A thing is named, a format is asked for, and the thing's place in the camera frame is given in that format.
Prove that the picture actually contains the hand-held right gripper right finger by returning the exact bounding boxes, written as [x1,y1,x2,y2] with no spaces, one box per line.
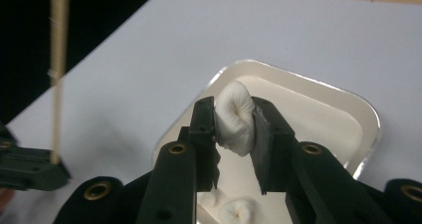
[250,97,392,224]

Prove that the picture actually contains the white square tray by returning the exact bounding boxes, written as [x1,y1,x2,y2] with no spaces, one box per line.
[151,58,382,224]

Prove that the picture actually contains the wooden skewer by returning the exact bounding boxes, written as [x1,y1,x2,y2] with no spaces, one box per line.
[49,0,71,165]

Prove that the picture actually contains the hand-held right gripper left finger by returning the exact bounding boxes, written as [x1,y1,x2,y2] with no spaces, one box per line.
[135,96,222,224]

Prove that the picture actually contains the white marshmallow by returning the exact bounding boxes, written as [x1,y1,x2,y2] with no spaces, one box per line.
[218,197,259,224]
[214,80,257,157]

